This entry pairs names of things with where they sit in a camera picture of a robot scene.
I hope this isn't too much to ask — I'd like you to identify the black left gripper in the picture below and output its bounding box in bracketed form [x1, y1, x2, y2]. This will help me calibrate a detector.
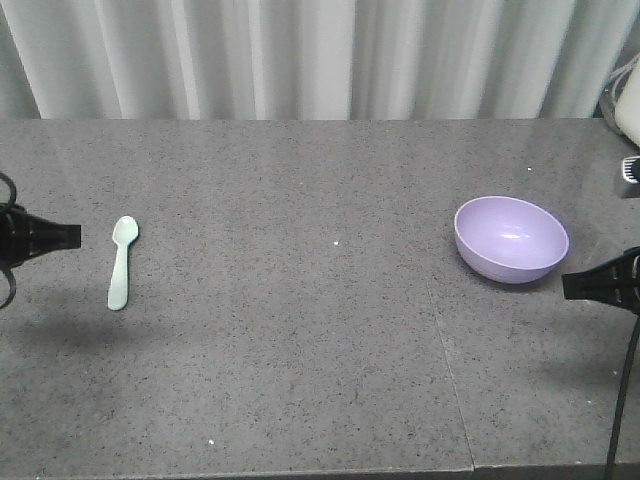
[1, 173, 82, 308]

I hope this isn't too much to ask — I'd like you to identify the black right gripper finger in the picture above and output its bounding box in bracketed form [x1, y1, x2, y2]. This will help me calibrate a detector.
[562, 247, 639, 306]

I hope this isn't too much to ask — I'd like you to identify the pale green plastic spoon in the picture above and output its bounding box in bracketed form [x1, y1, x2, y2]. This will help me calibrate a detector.
[107, 215, 139, 311]

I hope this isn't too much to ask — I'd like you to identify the purple plastic bowl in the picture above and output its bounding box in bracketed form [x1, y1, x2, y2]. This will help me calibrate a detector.
[454, 196, 570, 285]

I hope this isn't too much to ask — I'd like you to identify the white rice cooker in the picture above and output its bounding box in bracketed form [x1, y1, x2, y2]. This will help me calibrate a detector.
[614, 61, 640, 146]

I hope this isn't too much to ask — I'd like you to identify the white pleated curtain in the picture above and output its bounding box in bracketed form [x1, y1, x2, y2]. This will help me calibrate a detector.
[1, 1, 639, 120]

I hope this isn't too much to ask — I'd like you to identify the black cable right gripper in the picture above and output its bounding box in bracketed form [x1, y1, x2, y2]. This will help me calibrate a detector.
[602, 304, 640, 480]

